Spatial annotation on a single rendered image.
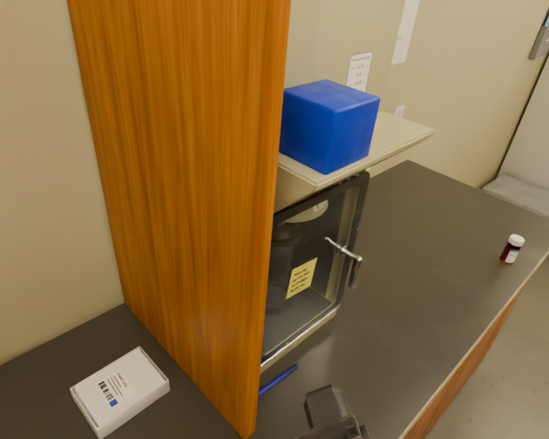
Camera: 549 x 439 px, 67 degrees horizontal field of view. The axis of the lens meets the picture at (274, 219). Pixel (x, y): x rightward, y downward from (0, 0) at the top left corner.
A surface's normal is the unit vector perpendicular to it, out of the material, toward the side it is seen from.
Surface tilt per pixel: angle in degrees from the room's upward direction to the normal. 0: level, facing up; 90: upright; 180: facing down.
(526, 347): 0
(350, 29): 90
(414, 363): 0
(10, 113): 90
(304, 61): 90
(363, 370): 0
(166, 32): 90
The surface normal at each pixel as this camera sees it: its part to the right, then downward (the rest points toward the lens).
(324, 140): -0.72, 0.35
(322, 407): -0.33, -0.77
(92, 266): 0.69, 0.45
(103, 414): 0.07, -0.82
